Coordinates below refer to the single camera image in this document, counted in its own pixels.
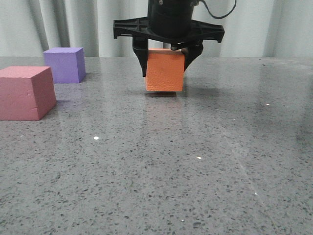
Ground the orange foam cube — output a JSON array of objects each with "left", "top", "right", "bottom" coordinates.
[{"left": 145, "top": 48, "right": 185, "bottom": 92}]

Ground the pink foam cube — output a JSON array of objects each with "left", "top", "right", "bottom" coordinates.
[{"left": 0, "top": 66, "right": 56, "bottom": 120}]

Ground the purple foam cube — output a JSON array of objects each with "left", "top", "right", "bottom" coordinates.
[{"left": 43, "top": 47, "right": 86, "bottom": 83}]

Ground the grey-green pleated curtain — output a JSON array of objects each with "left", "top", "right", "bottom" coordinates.
[{"left": 0, "top": 0, "right": 313, "bottom": 57}]

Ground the black cable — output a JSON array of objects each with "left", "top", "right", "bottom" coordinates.
[{"left": 199, "top": 0, "right": 237, "bottom": 20}]

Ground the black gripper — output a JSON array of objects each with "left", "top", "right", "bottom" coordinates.
[{"left": 113, "top": 17, "right": 224, "bottom": 77}]

